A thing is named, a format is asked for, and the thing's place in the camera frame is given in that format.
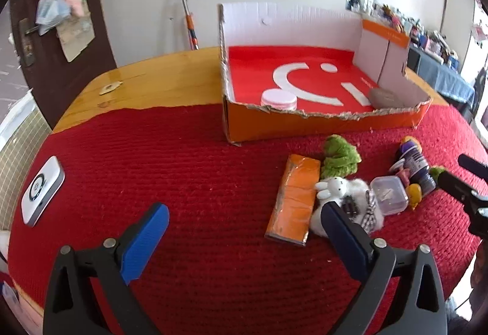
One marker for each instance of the small round green plush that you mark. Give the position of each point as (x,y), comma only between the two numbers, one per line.
(435,171)

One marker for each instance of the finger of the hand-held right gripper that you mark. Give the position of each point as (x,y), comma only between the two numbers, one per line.
(472,164)
(459,186)

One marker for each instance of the brown paper bag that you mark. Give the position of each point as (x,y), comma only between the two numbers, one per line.
(74,37)

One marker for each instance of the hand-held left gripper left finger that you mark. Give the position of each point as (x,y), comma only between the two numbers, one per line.
(148,239)

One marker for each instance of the grey case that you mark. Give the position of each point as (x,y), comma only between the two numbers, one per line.
(383,98)

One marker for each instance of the dark blue bottle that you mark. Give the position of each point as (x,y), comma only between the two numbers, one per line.
(417,165)

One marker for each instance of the dark clothing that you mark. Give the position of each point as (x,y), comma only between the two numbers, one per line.
(455,310)

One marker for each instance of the brown door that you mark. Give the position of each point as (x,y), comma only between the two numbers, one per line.
(95,49)

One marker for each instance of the small wooden tag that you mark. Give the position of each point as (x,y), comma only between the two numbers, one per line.
(110,88)

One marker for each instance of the yellow cap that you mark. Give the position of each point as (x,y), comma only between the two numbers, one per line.
(413,192)

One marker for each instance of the pink lid jar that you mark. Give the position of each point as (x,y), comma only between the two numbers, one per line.
(278,98)

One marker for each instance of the white refrigerator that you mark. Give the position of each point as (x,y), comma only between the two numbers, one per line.
(457,26)

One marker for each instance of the small yellow toy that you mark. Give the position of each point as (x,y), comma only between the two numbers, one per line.
(414,139)

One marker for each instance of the cluttered blue-cloth table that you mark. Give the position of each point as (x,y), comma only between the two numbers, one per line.
(419,33)

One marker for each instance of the orange and white cardboard box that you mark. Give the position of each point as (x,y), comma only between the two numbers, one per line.
(244,125)

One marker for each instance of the large green plush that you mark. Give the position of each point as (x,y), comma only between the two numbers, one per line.
(339,159)

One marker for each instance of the pink suction cup toy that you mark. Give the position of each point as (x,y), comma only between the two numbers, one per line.
(398,168)

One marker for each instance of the white bunny plush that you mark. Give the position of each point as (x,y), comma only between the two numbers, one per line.
(335,188)

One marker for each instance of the red knitted cloth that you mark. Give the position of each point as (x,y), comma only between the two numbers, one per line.
(190,167)

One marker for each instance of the clear plastic bag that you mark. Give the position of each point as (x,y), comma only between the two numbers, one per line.
(51,12)

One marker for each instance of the orange packet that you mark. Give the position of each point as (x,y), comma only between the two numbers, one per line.
(293,201)

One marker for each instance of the small clear plastic box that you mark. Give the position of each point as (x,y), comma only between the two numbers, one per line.
(389,195)

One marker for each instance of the white pocket router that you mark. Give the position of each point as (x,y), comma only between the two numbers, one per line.
(42,190)

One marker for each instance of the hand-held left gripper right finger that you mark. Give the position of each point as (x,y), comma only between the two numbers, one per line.
(341,239)

